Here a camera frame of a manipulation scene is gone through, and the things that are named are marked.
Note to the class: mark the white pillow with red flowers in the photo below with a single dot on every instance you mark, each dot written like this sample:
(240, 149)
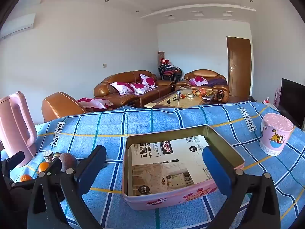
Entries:
(94, 103)
(148, 80)
(140, 88)
(122, 88)
(198, 81)

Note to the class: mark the printed paper leaflet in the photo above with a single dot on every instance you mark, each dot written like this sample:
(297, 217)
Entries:
(171, 157)

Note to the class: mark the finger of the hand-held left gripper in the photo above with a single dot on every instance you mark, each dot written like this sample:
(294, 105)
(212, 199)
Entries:
(23, 184)
(15, 161)

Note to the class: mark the coffee table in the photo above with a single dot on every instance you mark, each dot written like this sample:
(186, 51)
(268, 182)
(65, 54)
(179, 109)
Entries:
(181, 102)

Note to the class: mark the metal cup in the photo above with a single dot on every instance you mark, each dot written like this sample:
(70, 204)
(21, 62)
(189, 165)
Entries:
(178, 95)

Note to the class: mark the pink tin box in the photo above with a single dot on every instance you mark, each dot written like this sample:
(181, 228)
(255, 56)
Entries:
(166, 198)

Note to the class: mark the purple blanket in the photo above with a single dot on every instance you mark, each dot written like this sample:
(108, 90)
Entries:
(218, 82)

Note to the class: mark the black television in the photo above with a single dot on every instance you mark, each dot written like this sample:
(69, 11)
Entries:
(292, 102)

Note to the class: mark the pink kettle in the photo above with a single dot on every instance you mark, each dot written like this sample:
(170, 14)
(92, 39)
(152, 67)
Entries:
(14, 124)

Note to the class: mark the blue checked cloth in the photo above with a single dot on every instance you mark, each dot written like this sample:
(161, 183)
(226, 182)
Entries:
(107, 126)

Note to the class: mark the tall patterned vase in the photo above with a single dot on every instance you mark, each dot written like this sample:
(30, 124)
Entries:
(160, 57)

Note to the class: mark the brown leather loveseat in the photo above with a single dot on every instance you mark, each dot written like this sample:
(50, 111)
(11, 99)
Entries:
(202, 72)

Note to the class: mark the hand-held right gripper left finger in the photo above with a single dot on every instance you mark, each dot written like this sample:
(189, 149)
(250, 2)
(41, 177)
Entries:
(89, 171)

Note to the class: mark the pink cartoon mug with lid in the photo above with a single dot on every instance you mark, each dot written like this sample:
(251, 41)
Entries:
(274, 136)

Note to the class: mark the brown wooden door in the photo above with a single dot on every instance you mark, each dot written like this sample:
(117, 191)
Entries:
(239, 66)

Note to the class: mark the brown leather armchair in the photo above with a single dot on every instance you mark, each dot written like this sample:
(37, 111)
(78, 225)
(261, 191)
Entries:
(62, 106)

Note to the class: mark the white air conditioner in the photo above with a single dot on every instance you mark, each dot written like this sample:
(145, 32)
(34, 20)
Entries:
(16, 26)

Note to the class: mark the orange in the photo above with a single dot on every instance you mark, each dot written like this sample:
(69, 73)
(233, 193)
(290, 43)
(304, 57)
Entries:
(25, 177)
(43, 166)

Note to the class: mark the stacked black chairs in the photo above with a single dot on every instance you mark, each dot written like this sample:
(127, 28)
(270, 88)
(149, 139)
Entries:
(169, 74)

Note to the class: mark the purple passion fruit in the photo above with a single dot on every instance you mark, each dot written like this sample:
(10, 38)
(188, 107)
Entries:
(68, 161)

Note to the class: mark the red plush toy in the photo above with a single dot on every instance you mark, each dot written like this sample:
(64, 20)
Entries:
(165, 60)

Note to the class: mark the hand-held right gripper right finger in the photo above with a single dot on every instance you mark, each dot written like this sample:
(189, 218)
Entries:
(218, 169)

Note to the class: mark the long brown leather sofa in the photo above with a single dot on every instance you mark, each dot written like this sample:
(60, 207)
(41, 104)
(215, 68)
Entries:
(119, 99)

